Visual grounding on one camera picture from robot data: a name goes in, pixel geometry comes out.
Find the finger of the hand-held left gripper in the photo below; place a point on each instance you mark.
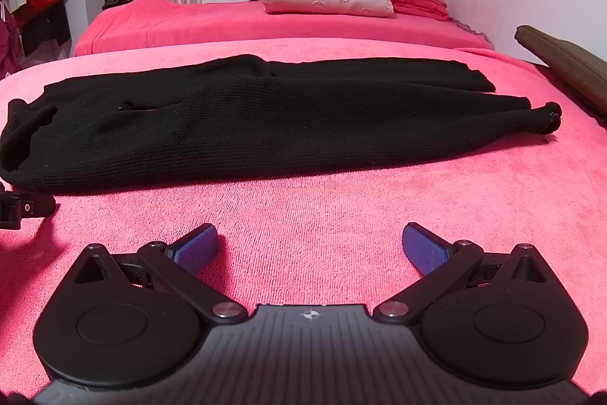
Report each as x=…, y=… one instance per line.
x=28, y=206

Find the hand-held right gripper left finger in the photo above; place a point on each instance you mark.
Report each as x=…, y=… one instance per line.
x=198, y=246

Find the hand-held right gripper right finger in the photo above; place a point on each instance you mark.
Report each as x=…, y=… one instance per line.
x=421, y=248

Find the pink bed blanket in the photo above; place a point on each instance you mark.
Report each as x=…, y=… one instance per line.
x=332, y=215
x=213, y=23

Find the maroon hanging garment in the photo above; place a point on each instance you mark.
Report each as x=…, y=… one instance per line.
x=8, y=44

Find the brown cushion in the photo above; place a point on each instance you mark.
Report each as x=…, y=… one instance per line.
x=569, y=63

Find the folded red blanket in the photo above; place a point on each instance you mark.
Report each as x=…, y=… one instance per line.
x=417, y=1

